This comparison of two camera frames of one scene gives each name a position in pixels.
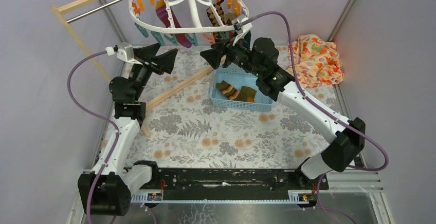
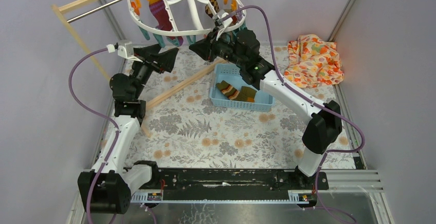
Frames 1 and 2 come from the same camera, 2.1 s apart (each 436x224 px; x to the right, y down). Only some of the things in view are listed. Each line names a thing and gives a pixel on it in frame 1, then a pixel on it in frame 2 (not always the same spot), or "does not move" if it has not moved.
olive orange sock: [247, 94] does not move
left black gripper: [148, 63] does not move
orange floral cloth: [316, 63] does not move
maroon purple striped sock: [162, 13] → [161, 19]
